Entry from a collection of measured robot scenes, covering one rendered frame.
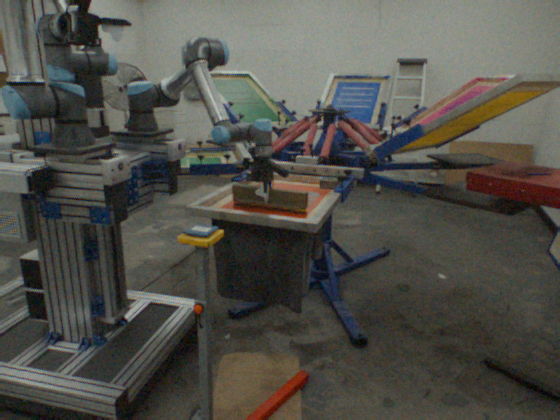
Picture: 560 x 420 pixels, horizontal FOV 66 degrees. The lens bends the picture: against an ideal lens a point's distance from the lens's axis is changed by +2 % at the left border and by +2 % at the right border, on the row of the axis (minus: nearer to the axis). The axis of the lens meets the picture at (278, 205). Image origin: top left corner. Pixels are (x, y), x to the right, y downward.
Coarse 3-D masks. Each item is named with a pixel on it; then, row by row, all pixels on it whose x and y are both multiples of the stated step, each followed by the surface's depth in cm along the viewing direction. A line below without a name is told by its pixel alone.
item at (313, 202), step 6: (300, 186) 234; (306, 186) 234; (312, 186) 234; (318, 192) 222; (324, 192) 223; (312, 198) 211; (318, 198) 212; (312, 204) 201; (318, 204) 202; (264, 210) 191; (270, 210) 191; (276, 210) 191; (312, 210) 193; (282, 216) 184; (288, 216) 184; (294, 216) 184; (300, 216) 184; (306, 216) 184
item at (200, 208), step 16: (288, 176) 243; (304, 176) 241; (320, 176) 241; (224, 192) 209; (192, 208) 181; (208, 208) 180; (272, 224) 171; (288, 224) 168; (304, 224) 166; (320, 224) 170
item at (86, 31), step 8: (88, 16) 117; (96, 16) 118; (64, 24) 122; (80, 24) 116; (88, 24) 118; (96, 24) 119; (64, 32) 122; (72, 32) 118; (80, 32) 116; (88, 32) 118; (96, 32) 119; (64, 40) 124; (72, 40) 117; (80, 40) 117; (88, 40) 118; (96, 40) 120
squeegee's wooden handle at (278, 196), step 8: (240, 184) 195; (232, 192) 196; (240, 192) 194; (248, 192) 193; (272, 192) 189; (280, 192) 187; (288, 192) 186; (296, 192) 185; (304, 192) 184; (256, 200) 193; (272, 200) 190; (280, 200) 188; (288, 200) 187; (296, 200) 186; (304, 200) 184; (304, 208) 186
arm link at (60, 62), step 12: (48, 48) 129; (60, 48) 129; (48, 60) 130; (60, 60) 130; (72, 60) 133; (84, 60) 135; (48, 72) 132; (60, 72) 131; (72, 72) 134; (84, 72) 137
